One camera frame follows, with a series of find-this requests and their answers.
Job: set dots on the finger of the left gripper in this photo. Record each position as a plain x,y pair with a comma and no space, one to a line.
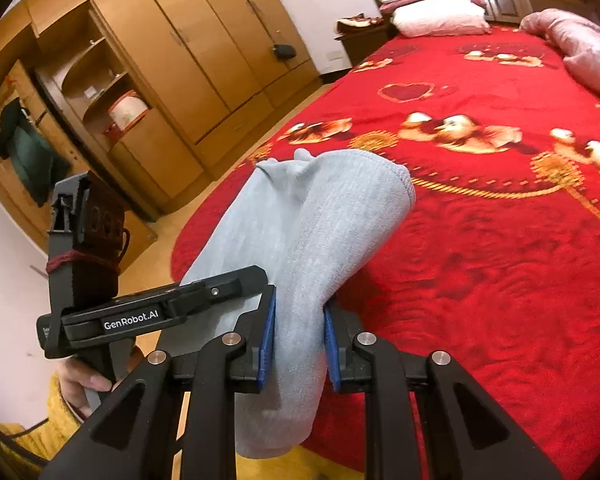
175,303

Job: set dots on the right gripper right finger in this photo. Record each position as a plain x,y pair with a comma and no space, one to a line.
425,416

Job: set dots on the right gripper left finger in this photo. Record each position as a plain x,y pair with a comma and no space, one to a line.
175,408

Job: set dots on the grey pants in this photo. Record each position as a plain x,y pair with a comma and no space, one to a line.
310,222

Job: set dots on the yellow fuzzy pyjama clothing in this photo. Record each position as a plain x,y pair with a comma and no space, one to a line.
24,453

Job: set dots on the person's left hand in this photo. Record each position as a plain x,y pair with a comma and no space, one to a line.
76,379

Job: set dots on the red floral bed blanket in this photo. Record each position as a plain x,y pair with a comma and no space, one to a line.
499,261

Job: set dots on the dark green hanging garment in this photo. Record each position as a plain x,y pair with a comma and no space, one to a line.
36,163

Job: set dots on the white red container on shelf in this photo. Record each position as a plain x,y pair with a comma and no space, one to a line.
128,110

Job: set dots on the wooden wardrobe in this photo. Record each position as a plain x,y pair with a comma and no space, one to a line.
158,97

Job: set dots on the dark wooden nightstand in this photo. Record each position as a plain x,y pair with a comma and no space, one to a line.
360,45

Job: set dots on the clothes on nightstand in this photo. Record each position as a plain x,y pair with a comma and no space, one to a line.
358,23

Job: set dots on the white pillow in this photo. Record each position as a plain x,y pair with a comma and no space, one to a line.
440,18

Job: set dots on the pink checked quilt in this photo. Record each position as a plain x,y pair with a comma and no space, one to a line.
577,37

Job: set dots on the black wardrobe door handle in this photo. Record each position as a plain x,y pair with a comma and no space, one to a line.
284,52

